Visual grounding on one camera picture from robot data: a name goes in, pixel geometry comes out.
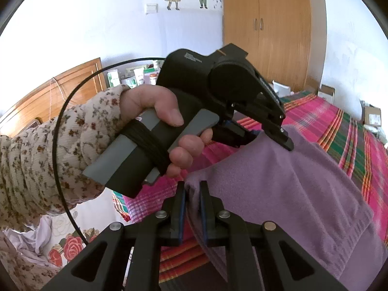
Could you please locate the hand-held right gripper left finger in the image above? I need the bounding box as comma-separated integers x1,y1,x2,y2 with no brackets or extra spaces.
41,182,187,291

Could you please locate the person's left hand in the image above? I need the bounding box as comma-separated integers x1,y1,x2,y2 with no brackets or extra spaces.
120,85,214,178

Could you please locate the purple fleece garment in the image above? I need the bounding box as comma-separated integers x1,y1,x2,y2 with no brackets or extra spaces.
185,124,388,291

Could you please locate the pink plaid bed sheet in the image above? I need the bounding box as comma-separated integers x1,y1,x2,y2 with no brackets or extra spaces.
112,92,388,284

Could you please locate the small white box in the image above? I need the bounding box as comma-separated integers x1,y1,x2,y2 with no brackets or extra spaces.
317,84,335,105
271,80,291,97

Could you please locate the person's left forearm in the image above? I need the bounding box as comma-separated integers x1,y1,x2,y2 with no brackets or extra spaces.
0,84,131,234

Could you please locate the group of white green bottles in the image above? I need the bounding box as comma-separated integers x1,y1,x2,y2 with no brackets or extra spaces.
106,61,164,87

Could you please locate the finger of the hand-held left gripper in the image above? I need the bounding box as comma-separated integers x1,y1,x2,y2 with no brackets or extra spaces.
212,121,258,149
235,94,294,151

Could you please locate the white floral quilt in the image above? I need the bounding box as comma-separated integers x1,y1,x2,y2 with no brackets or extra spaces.
3,188,134,267

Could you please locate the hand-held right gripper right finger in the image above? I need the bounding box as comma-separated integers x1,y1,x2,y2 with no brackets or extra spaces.
199,181,349,291

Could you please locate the person's floral clothing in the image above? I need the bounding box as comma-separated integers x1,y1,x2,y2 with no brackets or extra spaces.
0,233,61,291

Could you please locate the black cable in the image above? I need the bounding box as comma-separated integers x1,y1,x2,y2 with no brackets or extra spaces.
51,57,166,243

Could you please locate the wooden wardrobe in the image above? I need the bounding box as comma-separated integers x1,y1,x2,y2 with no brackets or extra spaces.
221,0,326,93

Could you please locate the brown cardboard box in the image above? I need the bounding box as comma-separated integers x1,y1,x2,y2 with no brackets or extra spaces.
361,100,382,126

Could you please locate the wooden headboard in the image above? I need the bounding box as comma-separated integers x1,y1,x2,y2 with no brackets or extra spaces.
0,57,108,138

